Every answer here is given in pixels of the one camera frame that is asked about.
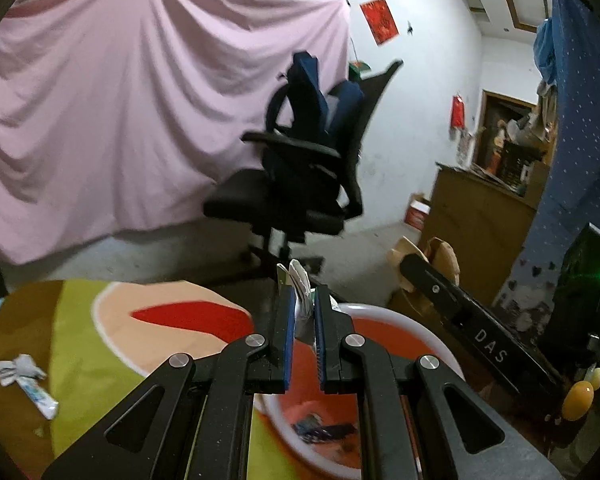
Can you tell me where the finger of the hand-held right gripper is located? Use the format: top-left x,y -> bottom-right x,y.
399,253 -> 482,327

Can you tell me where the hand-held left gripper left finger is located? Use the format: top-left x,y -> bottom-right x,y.
42,287 -> 296,480

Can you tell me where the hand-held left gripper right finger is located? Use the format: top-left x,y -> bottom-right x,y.
314,285 -> 564,480

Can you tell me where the tan paper bag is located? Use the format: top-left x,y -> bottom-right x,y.
386,236 -> 462,293

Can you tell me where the green and white packet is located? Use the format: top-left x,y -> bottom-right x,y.
276,259 -> 315,343

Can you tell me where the red basin with white rim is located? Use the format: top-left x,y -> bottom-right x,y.
252,302 -> 467,480

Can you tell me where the dark wrapper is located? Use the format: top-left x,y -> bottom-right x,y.
292,412 -> 357,444

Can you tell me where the wooden cabinet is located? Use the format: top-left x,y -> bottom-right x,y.
426,162 -> 552,313

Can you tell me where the red cardboard box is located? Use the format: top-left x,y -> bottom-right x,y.
403,192 -> 434,232

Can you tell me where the yellow rounded object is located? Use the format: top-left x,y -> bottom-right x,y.
562,367 -> 600,422

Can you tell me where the black office chair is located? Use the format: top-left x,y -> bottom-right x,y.
202,59 -> 406,283

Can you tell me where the colourful printed blanket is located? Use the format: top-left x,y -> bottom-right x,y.
0,279 -> 283,480

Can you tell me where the blue dotted curtain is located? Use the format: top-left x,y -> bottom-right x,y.
494,0 -> 600,313

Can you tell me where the white tube wrapper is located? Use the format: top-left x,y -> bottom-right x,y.
17,379 -> 60,420

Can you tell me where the light blue hanging garment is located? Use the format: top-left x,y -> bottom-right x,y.
533,17 -> 557,84

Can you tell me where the white striped crumpled wrapper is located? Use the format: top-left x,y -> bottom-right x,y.
0,353 -> 49,387

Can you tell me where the pink cloth backdrop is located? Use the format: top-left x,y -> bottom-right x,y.
0,0 -> 354,267

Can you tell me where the wooden door frame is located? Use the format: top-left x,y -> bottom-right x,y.
472,88 -> 557,197

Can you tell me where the red wall poster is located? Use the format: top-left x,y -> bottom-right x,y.
359,0 -> 399,46

